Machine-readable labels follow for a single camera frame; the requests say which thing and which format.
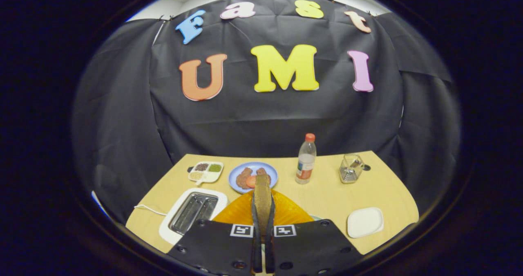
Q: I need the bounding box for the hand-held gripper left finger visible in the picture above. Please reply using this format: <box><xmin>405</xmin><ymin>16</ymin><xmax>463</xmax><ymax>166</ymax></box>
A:
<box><xmin>167</xmin><ymin>190</ymin><xmax>263</xmax><ymax>274</ymax></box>

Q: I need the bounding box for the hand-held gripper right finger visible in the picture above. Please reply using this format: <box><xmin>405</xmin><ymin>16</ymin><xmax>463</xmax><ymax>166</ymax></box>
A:
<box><xmin>266</xmin><ymin>190</ymin><xmax>364</xmax><ymax>275</ymax></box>

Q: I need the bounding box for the brown toast slice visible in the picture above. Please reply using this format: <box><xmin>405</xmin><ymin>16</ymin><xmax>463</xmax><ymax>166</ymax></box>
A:
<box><xmin>253</xmin><ymin>174</ymin><xmax>273</xmax><ymax>238</ymax></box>

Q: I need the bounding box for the blue round plate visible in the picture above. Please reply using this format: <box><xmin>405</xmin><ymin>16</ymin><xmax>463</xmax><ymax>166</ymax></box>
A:
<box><xmin>228</xmin><ymin>162</ymin><xmax>279</xmax><ymax>194</ymax></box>

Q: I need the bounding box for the white toaster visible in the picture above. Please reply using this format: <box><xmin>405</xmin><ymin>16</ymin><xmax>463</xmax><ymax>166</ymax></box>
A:
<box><xmin>159</xmin><ymin>188</ymin><xmax>228</xmax><ymax>245</ymax></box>

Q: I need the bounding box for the white divided condiment tray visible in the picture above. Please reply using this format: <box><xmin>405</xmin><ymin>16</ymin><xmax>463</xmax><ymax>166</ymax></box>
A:
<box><xmin>188</xmin><ymin>161</ymin><xmax>224</xmax><ymax>185</ymax></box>

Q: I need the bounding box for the clear bottle with red cap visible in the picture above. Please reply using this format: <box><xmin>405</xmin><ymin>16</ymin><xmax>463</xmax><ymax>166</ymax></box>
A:
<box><xmin>295</xmin><ymin>133</ymin><xmax>317</xmax><ymax>185</ymax></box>

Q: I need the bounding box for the white square plate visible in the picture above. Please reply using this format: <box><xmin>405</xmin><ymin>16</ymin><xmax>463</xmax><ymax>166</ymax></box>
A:
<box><xmin>347</xmin><ymin>207</ymin><xmax>384</xmax><ymax>239</ymax></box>

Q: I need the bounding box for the black backdrop cloth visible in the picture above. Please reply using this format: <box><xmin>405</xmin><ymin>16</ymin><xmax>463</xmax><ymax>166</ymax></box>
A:
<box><xmin>72</xmin><ymin>0</ymin><xmax>462</xmax><ymax>227</ymax></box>

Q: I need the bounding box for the metal wire basket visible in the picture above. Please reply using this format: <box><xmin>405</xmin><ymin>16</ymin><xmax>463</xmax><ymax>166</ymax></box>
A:
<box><xmin>339</xmin><ymin>154</ymin><xmax>365</xmax><ymax>184</ymax></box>

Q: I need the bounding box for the white toaster cable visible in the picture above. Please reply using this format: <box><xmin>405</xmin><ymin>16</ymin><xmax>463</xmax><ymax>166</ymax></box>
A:
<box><xmin>135</xmin><ymin>204</ymin><xmax>168</xmax><ymax>216</ymax></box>

